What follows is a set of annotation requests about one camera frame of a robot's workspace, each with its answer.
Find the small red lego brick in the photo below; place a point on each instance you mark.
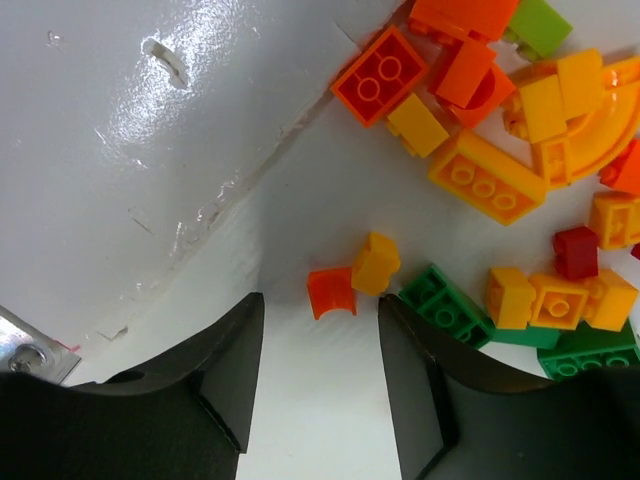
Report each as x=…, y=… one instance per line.
x=576, y=253

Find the yellow curved lego piece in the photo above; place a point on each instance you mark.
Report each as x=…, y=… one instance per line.
x=577, y=113

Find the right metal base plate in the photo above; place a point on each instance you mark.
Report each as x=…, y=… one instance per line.
x=24, y=349

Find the light green lego brick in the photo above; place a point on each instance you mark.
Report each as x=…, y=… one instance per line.
x=537, y=30

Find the dark green lego brick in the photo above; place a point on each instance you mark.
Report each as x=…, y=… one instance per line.
x=441, y=303

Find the small yellow lego brick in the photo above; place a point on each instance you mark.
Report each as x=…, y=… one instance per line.
x=376, y=263

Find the small orange lego brick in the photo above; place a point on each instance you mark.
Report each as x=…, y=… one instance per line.
x=330, y=290

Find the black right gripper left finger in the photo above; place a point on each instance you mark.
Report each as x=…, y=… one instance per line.
x=184, y=414

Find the orange two by two brick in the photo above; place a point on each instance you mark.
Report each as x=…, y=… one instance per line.
x=380, y=77

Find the yellow long lego brick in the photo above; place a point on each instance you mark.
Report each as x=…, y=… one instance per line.
x=486, y=177

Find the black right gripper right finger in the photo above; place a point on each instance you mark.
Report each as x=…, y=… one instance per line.
x=460, y=414

